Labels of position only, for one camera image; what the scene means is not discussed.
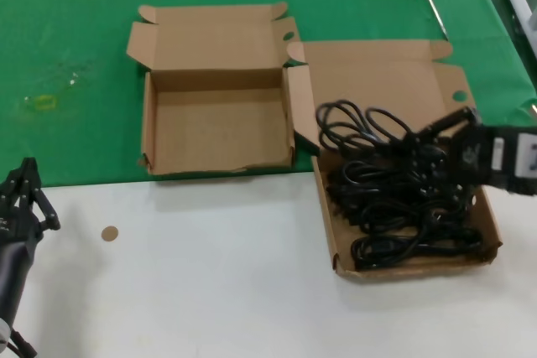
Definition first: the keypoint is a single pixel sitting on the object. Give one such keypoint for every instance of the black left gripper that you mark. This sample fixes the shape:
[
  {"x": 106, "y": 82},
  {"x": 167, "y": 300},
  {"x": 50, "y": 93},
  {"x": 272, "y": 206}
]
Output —
[{"x": 14, "y": 228}]

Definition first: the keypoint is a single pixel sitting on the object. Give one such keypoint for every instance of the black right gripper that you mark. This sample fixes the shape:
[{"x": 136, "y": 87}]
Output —
[{"x": 472, "y": 154}]

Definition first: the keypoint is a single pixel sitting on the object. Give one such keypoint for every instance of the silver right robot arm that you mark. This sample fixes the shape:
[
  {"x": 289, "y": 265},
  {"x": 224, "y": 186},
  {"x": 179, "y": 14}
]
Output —
[{"x": 524, "y": 157}]

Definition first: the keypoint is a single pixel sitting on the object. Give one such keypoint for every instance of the open cardboard box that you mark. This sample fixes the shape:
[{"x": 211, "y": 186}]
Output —
[{"x": 377, "y": 77}]

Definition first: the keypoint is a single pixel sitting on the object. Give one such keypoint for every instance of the small white clip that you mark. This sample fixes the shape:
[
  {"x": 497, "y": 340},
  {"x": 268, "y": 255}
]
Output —
[{"x": 534, "y": 109}]

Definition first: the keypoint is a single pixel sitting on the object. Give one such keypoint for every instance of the round cardboard disc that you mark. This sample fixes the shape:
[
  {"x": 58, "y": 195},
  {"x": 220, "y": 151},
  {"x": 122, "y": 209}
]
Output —
[{"x": 110, "y": 233}]

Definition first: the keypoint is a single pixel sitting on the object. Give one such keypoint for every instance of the green tablecloth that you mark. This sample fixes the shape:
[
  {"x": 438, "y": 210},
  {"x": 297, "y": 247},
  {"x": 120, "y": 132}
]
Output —
[{"x": 84, "y": 18}]

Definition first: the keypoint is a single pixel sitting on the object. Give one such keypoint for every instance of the white metal frame post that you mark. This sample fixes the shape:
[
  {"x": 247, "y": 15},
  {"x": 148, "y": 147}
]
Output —
[{"x": 518, "y": 6}]

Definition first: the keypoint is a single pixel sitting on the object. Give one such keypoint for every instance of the cardboard box with torn wall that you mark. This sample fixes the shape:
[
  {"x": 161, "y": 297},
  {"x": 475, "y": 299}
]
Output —
[{"x": 218, "y": 131}]

